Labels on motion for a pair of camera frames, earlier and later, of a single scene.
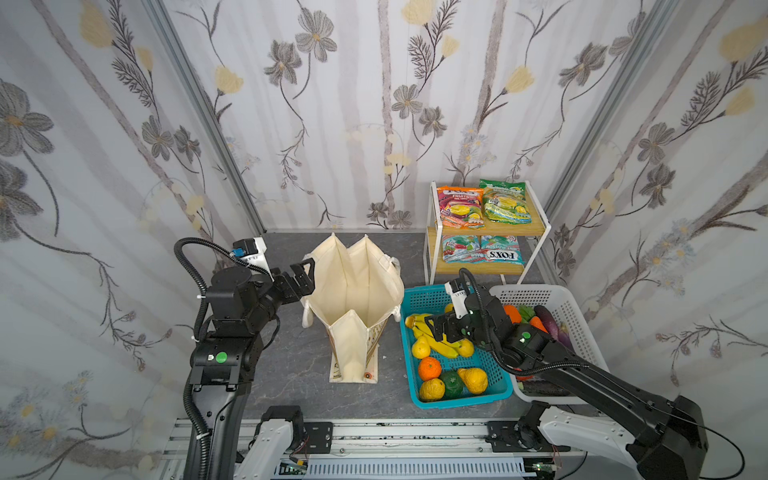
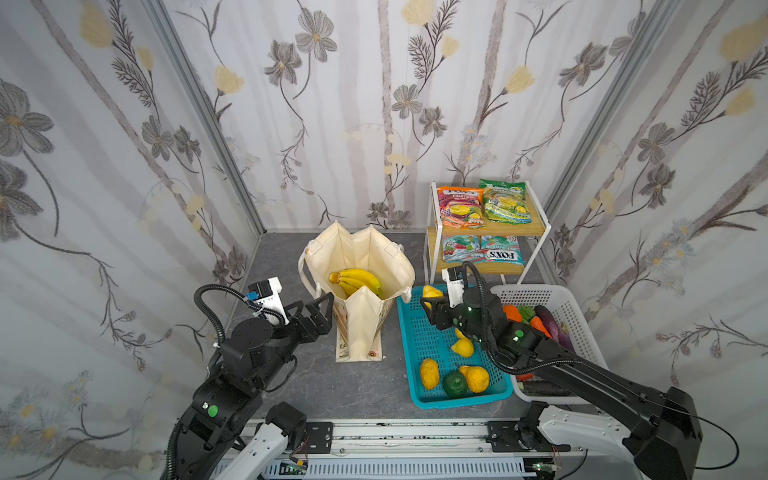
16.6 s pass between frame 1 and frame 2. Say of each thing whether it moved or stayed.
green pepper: stayed
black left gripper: moved
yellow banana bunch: moved
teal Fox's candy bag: stayed
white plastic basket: stayed
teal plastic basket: stayed
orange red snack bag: stayed
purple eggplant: stayed
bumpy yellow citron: stayed
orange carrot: stayed
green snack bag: stayed
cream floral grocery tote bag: moved
